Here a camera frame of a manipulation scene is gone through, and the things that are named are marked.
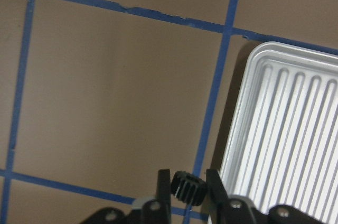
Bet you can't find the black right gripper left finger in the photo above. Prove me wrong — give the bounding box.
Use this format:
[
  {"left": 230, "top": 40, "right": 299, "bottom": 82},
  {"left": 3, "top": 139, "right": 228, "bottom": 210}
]
[{"left": 157, "top": 169, "right": 171, "bottom": 223}]

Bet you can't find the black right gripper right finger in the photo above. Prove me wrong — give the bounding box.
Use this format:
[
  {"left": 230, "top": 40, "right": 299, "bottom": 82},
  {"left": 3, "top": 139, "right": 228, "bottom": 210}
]
[{"left": 206, "top": 169, "right": 232, "bottom": 224}]

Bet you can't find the small black bearing gear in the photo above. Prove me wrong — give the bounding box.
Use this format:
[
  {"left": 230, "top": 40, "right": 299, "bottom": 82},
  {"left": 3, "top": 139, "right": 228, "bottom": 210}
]
[{"left": 171, "top": 171, "right": 208, "bottom": 206}]

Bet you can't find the ribbed silver metal tray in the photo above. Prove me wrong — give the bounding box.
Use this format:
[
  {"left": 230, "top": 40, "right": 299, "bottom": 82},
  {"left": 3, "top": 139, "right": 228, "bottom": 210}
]
[{"left": 220, "top": 42, "right": 337, "bottom": 223}]

